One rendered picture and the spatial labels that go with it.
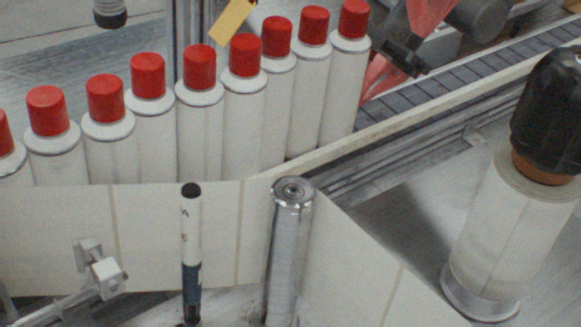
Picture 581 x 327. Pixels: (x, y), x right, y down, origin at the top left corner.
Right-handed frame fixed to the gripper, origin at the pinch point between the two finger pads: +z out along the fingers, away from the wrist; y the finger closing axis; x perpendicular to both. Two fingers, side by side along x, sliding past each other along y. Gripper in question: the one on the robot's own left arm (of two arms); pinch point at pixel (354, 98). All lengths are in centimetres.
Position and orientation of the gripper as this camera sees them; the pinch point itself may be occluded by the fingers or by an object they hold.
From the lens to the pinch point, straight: 84.6
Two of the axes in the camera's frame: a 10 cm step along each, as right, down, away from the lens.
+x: 5.6, 1.9, 8.0
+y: 5.9, 5.9, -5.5
